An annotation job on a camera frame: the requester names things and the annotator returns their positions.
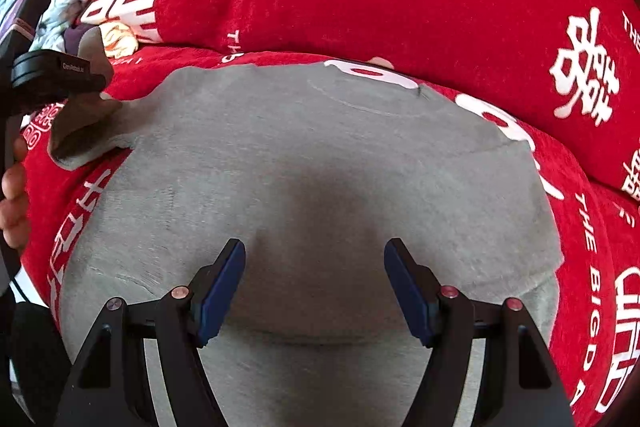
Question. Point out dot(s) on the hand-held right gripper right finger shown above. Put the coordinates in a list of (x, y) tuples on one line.
[(407, 294)]

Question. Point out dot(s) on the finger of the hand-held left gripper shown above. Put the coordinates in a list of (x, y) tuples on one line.
[(82, 86)]

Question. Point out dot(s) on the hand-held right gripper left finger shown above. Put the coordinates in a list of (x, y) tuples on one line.
[(222, 294)]

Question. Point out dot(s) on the grey knit garment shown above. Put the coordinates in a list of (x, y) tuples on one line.
[(325, 147)]

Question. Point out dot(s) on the person's left hand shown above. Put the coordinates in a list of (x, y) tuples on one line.
[(12, 207)]

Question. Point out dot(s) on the dark purple cloth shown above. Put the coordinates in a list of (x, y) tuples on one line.
[(75, 39)]

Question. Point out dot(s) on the orange yellow cloth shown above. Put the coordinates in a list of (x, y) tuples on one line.
[(120, 38)]

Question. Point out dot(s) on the white grey patterned cloth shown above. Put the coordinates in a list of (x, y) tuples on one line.
[(65, 7)]

